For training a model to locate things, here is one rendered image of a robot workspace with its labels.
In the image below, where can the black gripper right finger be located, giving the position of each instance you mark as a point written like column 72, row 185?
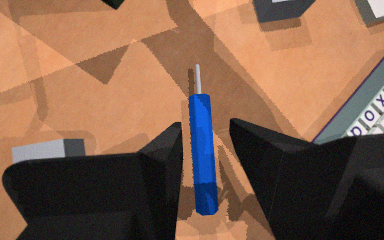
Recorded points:
column 301, row 186

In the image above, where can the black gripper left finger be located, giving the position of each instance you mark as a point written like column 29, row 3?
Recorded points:
column 146, row 183

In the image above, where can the computer keyboard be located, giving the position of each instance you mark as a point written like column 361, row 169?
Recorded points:
column 361, row 114

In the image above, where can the blue stylus with white tip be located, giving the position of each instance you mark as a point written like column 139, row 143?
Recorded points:
column 204, row 171

